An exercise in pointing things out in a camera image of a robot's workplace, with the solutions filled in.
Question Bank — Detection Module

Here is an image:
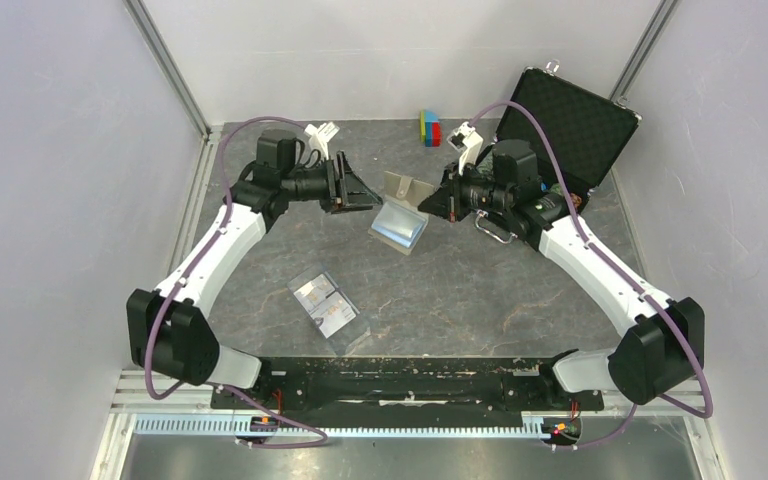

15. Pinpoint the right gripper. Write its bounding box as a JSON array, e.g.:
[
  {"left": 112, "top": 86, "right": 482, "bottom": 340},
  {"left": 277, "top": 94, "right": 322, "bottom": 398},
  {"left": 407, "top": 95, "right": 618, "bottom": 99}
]
[{"left": 419, "top": 158, "right": 513, "bottom": 223}]

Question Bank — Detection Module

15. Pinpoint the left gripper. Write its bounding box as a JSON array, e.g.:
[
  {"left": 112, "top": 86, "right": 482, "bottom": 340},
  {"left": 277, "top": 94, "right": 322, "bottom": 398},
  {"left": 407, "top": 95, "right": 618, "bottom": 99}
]
[{"left": 282, "top": 151, "right": 383, "bottom": 215}]

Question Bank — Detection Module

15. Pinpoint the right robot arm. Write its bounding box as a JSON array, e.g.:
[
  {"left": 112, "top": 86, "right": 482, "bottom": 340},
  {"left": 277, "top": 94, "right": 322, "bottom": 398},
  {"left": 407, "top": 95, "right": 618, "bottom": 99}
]
[{"left": 419, "top": 140, "right": 705, "bottom": 408}]

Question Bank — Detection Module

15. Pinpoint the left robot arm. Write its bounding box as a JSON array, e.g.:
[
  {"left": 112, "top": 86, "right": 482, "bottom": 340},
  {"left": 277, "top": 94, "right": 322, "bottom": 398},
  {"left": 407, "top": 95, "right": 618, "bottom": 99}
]
[{"left": 126, "top": 122, "right": 382, "bottom": 408}]

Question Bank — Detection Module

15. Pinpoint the upper credit card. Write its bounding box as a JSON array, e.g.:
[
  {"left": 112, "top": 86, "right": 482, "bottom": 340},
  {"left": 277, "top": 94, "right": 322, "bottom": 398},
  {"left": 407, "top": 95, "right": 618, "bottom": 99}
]
[{"left": 293, "top": 274, "right": 336, "bottom": 310}]

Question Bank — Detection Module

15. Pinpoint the credit card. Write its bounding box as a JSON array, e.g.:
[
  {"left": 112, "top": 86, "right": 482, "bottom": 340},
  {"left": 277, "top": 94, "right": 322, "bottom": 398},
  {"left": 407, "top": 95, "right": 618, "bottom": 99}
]
[
  {"left": 293, "top": 274, "right": 336, "bottom": 310},
  {"left": 311, "top": 292, "right": 357, "bottom": 338}
]

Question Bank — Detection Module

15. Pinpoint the lower credit card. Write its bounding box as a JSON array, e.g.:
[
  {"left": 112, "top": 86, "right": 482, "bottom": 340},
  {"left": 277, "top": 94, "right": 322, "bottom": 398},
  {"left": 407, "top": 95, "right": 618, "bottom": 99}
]
[{"left": 311, "top": 292, "right": 357, "bottom": 338}]

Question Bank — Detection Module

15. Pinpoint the clear plastic card sleeve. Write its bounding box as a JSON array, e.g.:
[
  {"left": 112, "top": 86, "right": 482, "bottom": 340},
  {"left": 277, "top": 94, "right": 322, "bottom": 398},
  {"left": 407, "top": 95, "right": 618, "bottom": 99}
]
[{"left": 287, "top": 264, "right": 371, "bottom": 356}]

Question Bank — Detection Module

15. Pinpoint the colourful toy block stack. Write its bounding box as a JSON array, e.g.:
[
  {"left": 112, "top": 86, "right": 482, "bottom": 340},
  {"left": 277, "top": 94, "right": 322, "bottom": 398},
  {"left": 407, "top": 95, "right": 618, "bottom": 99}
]
[{"left": 419, "top": 109, "right": 442, "bottom": 148}]

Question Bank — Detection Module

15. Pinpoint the black poker chip case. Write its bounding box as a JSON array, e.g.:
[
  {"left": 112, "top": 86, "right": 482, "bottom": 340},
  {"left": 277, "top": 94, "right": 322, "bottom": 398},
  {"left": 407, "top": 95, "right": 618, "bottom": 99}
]
[{"left": 470, "top": 68, "right": 641, "bottom": 244}]

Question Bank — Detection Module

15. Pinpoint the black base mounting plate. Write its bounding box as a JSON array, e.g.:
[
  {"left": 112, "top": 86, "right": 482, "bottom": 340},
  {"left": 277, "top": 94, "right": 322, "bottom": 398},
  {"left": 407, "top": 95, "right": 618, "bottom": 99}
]
[{"left": 246, "top": 357, "right": 604, "bottom": 428}]

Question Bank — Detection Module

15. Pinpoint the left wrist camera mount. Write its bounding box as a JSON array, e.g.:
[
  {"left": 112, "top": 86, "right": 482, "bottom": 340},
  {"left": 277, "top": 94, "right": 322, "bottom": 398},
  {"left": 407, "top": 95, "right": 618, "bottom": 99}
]
[{"left": 304, "top": 122, "right": 340, "bottom": 160}]

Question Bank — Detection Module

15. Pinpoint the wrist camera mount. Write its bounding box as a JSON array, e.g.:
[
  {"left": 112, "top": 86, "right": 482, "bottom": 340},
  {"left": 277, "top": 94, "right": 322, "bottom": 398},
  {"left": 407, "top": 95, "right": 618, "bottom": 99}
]
[
  {"left": 304, "top": 122, "right": 340, "bottom": 160},
  {"left": 447, "top": 122, "right": 483, "bottom": 175}
]

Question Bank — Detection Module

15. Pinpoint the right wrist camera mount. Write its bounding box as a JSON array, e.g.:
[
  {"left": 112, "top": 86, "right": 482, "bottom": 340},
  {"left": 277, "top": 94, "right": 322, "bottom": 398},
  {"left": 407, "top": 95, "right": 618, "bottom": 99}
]
[{"left": 447, "top": 122, "right": 483, "bottom": 175}]

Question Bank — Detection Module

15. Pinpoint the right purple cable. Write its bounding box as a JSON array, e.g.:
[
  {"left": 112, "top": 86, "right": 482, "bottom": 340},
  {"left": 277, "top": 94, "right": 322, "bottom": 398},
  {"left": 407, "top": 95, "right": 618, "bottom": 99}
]
[{"left": 466, "top": 100, "right": 715, "bottom": 452}]

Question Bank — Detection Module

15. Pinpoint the white slotted cable duct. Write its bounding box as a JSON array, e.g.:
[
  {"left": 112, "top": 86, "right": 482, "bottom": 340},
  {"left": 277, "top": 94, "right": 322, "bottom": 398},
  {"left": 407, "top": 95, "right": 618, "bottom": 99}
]
[{"left": 134, "top": 413, "right": 551, "bottom": 441}]

